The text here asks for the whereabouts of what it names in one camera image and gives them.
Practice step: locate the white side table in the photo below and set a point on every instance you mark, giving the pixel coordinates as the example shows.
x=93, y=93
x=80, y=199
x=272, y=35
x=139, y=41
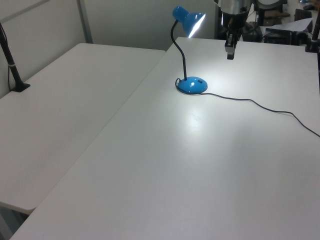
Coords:
x=62, y=112

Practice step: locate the black background equipment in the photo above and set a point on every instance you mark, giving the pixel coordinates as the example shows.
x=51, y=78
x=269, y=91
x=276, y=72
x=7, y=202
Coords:
x=282, y=36

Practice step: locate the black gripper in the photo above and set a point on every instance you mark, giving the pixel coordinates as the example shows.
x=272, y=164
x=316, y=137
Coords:
x=233, y=22

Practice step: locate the grey metal partition post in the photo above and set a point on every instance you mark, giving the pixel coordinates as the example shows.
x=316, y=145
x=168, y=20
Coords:
x=85, y=20

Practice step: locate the black camera pole with clamp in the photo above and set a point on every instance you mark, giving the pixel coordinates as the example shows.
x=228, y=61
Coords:
x=315, y=30
x=12, y=67

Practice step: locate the blue desk lamp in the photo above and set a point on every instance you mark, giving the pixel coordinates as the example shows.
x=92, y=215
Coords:
x=192, y=85

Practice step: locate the white paper sheet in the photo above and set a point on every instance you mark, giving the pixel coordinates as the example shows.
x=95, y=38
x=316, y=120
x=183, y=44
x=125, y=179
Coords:
x=297, y=25

